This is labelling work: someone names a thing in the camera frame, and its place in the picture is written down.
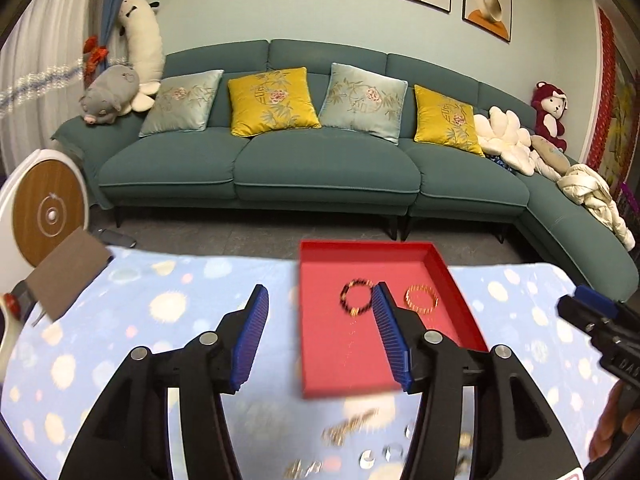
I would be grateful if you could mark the person's right hand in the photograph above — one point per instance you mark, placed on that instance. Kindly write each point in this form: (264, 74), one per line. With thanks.
(612, 420)

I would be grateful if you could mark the silver flower drop earring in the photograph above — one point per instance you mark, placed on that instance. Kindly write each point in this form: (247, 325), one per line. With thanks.
(391, 452)

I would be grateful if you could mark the white round wood-faced appliance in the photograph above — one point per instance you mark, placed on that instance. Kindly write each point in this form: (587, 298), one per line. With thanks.
(47, 210)

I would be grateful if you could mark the white sheer curtain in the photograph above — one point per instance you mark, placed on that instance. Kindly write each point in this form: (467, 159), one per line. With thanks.
(45, 50)

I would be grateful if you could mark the red curtain tie ornament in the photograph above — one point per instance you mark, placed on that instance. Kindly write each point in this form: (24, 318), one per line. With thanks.
(95, 55)

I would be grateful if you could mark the white flower-shaped cushion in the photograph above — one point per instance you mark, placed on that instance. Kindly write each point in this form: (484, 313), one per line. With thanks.
(505, 137)

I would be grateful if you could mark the blue curtain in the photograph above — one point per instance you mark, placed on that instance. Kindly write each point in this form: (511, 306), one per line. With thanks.
(112, 0)

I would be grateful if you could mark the red monkey plush toy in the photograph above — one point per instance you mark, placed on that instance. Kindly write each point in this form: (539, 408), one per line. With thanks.
(550, 115)

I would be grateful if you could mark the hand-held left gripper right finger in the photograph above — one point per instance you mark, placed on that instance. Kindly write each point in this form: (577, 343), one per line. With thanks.
(392, 340)

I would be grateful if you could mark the grey pig plush toy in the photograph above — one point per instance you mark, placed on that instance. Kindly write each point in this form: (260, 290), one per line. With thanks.
(110, 92)

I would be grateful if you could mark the red tray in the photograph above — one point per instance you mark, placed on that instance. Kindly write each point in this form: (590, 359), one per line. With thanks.
(330, 355)

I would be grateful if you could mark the white object with red button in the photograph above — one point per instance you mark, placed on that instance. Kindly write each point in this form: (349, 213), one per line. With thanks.
(9, 330)

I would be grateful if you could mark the blue patterned cloth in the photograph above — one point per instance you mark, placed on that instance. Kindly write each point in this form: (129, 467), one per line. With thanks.
(500, 162)

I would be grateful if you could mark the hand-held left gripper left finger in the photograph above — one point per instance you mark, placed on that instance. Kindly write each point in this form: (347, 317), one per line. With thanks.
(247, 340)

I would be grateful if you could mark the framed picture with orange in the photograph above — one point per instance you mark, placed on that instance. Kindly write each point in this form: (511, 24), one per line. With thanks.
(487, 0)

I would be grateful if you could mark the long white cow plush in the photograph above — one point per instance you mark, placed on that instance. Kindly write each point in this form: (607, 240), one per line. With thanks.
(145, 40)

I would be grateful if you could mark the grey floor scale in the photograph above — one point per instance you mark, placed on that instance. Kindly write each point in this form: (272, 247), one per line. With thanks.
(115, 239)

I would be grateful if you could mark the brown board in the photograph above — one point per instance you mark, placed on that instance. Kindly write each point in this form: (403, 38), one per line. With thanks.
(70, 272)

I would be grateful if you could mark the yellow embroidered cushion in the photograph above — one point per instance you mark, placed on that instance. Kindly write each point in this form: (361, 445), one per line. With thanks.
(272, 102)
(447, 120)

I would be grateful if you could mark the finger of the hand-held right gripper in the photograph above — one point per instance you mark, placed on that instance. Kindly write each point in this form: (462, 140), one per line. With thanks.
(595, 299)
(577, 312)

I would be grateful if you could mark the colourful wall hanging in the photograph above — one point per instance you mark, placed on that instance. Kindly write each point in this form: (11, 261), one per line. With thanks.
(625, 125)

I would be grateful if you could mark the blue spotted tablecloth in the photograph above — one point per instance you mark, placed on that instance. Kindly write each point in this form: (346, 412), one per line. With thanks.
(150, 310)

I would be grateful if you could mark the teal corner sofa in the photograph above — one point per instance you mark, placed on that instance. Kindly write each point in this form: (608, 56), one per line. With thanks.
(325, 170)

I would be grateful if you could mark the cream quilted blanket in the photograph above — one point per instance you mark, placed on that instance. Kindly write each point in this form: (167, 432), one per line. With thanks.
(595, 192)

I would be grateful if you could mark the beige plush pillow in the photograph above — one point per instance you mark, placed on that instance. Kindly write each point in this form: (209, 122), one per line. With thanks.
(550, 157)

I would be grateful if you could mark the gold wristwatch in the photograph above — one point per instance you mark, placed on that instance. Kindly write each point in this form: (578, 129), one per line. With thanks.
(352, 422)

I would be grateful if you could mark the pale blue embroidered cushion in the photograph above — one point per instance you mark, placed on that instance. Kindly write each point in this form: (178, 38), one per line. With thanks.
(180, 105)
(362, 102)

